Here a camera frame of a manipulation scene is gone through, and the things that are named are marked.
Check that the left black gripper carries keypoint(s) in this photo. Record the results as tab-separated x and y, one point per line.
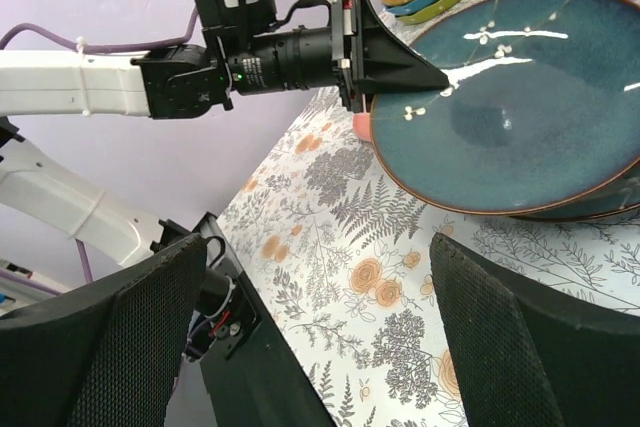
367	58

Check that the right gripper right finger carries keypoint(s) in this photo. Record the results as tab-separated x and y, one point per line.
525	354

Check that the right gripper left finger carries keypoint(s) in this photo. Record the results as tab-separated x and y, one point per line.
104	354

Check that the dark teal plate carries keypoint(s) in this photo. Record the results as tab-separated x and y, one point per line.
617	197
541	108

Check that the cream and pink plate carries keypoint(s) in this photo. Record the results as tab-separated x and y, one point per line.
361	126

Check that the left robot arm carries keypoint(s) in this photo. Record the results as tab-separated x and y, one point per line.
246	50

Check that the dark teal plate on table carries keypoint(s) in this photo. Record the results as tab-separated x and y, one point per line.
617	197

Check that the floral table mat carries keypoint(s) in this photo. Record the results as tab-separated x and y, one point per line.
340	255

